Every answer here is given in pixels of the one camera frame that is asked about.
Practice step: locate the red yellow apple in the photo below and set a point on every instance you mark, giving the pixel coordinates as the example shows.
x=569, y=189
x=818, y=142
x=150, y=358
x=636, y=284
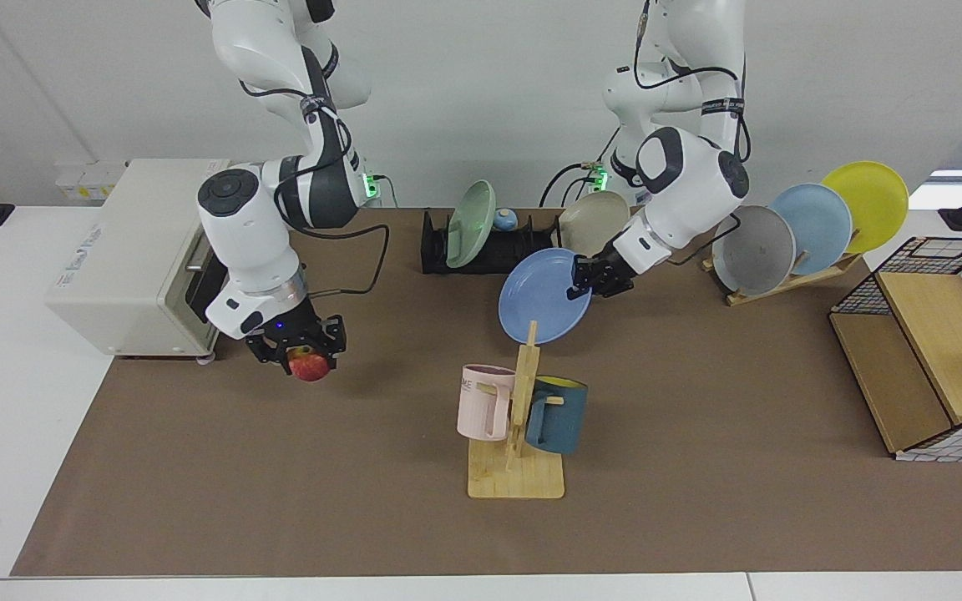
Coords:
x=311, y=367

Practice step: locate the beige plate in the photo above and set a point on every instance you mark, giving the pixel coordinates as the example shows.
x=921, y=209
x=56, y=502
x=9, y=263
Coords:
x=594, y=219

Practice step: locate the pale green plate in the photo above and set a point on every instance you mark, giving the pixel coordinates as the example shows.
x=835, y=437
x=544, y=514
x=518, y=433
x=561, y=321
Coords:
x=471, y=225

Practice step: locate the black dish rack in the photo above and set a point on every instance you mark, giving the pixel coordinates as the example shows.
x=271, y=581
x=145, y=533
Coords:
x=432, y=250

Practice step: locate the grey plate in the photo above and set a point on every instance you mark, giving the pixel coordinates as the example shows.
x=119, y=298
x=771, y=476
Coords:
x=761, y=252

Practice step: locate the wooden plate rack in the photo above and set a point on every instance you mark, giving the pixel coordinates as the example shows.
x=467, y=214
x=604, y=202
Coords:
x=782, y=285

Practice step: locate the light blue plate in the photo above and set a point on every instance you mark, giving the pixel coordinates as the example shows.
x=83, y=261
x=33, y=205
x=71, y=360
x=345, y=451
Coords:
x=819, y=221

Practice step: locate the yellow plate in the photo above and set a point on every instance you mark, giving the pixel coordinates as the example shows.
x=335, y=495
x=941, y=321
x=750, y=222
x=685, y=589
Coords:
x=869, y=196

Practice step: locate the small blue round thing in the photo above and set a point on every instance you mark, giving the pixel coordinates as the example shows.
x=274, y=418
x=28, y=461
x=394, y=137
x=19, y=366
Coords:
x=506, y=220

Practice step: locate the dark blue mug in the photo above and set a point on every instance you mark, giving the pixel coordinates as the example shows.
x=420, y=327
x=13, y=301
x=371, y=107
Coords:
x=564, y=417

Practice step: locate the pink mug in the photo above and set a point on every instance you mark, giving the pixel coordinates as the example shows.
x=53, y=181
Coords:
x=481, y=405

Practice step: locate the brown table cloth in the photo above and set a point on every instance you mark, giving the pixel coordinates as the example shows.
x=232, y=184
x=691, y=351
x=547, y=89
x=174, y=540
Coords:
x=364, y=501

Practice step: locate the pale toaster oven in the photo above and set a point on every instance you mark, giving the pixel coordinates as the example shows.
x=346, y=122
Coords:
x=126, y=275

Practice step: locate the wooden cup stand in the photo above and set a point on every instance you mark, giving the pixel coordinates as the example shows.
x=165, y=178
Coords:
x=514, y=480

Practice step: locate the white wall socket box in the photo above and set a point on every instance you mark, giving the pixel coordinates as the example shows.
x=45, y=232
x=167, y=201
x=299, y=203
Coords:
x=84, y=179

